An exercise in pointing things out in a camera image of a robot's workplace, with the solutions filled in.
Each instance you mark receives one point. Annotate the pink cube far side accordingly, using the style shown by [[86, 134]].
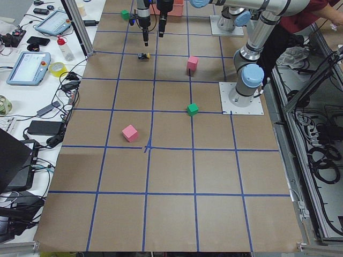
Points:
[[130, 133]]

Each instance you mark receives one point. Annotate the yellow tape roll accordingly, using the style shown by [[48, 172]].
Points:
[[58, 69]]

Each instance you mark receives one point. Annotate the black power adapter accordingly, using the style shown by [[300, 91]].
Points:
[[38, 127]]

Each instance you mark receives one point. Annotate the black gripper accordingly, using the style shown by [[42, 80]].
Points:
[[163, 12]]

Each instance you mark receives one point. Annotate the person in red shirt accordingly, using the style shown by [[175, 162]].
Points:
[[300, 29]]

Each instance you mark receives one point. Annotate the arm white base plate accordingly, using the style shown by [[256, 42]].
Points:
[[233, 103], [221, 26]]

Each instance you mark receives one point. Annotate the black laptop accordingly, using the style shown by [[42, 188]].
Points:
[[17, 160]]

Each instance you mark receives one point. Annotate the white squeeze bottle red cap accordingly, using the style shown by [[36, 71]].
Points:
[[65, 50]]

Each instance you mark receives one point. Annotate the pink cube at table centre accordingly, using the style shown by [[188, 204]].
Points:
[[192, 63]]

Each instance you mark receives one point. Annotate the black smartphone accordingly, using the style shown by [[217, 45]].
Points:
[[41, 41]]

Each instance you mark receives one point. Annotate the green cube near bin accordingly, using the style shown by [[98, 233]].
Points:
[[125, 14]]

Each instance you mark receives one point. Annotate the teach pendant far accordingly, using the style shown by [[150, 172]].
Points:
[[54, 24]]

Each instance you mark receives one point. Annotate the teach pendant near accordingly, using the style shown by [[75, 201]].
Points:
[[30, 69]]

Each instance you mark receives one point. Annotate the green cube near base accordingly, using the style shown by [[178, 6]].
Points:
[[192, 109]]

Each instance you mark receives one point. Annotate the yellow push button switch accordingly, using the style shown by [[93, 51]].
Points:
[[143, 56]]

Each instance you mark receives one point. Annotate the teach pendant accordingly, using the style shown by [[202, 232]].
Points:
[[30, 69], [54, 24]]

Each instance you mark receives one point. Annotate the aluminium frame post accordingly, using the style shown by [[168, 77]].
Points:
[[70, 7]]

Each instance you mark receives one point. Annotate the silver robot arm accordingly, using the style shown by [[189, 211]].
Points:
[[234, 15], [255, 60]]

